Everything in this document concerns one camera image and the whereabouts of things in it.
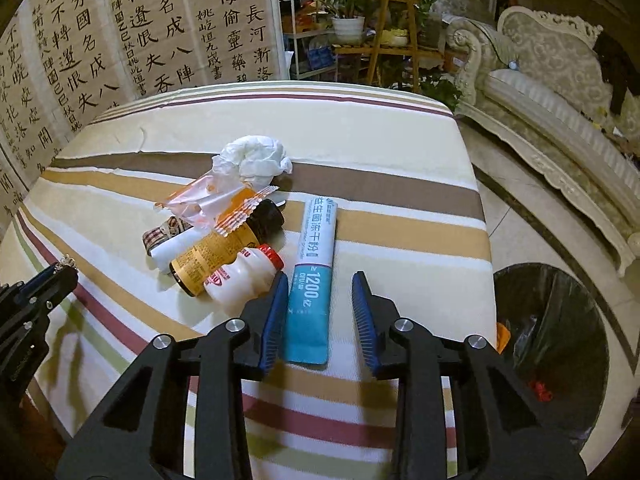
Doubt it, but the amber bottle with yellow label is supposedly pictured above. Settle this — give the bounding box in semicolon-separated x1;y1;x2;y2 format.
169;199;286;297

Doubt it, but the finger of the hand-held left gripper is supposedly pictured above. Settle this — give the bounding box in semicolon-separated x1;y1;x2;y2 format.
0;265;66;306
0;266;80;401

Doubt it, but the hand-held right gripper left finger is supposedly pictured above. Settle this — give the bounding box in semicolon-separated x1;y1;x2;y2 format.
54;270;291;480

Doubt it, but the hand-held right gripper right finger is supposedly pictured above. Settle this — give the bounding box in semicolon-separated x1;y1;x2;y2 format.
350;271;588;480

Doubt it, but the trash bin with black liner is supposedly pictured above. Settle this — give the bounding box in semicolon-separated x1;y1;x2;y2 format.
492;261;626;456

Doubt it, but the cream ornate sofa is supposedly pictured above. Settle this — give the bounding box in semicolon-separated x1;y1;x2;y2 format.
442;0;640;276

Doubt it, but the white metal rack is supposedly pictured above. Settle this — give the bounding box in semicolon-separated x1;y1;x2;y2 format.
280;0;341;81

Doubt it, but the black garment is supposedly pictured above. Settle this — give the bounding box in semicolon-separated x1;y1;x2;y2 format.
592;25;640;113

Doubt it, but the green plant in dark pot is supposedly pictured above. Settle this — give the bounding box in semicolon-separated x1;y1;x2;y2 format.
415;0;451;51

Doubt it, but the plaid ribbon roll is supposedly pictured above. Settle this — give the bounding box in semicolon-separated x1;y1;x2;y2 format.
141;216;193;257

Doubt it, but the row of calligraphy sheets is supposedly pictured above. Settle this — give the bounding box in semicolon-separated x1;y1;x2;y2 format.
0;0;291;231

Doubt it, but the small clutter pile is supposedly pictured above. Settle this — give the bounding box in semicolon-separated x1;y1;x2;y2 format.
595;115;640;161

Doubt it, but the green plant in white pot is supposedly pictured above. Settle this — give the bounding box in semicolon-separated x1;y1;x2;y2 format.
275;0;396;45

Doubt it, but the white paper roll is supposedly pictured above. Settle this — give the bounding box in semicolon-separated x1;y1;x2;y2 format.
151;230;201;273

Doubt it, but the small white red-capped bottle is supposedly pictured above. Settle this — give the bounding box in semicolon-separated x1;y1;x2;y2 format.
202;244;286;313

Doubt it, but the striped tablecloth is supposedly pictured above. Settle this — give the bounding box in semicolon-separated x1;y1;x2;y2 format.
0;80;501;480

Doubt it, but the wooden plant stand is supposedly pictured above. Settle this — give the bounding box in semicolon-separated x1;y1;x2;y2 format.
332;0;446;93

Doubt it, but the white tissue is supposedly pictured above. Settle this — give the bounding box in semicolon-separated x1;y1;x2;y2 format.
211;134;295;192

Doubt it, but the low leafy green plant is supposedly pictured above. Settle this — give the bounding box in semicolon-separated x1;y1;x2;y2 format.
420;72;466;111

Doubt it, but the long blue white packet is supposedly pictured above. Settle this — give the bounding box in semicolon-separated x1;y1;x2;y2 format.
280;192;342;367

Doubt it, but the clear orange-print plastic wrapper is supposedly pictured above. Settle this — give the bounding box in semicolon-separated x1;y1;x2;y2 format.
152;172;281;236

